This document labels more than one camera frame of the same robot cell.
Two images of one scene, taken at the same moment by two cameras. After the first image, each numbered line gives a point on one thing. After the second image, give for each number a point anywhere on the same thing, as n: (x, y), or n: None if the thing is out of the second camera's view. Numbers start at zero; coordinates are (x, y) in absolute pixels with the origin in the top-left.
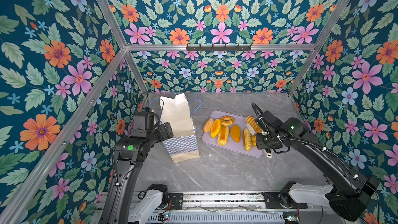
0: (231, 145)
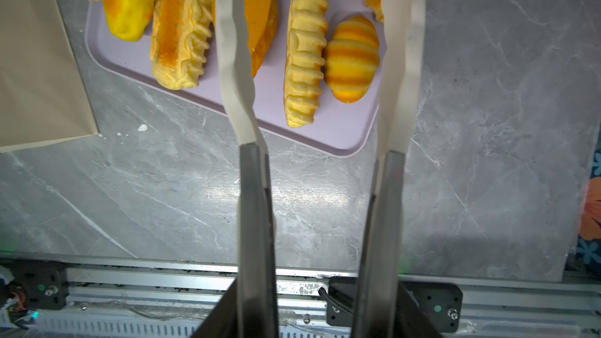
0: (120, 67)
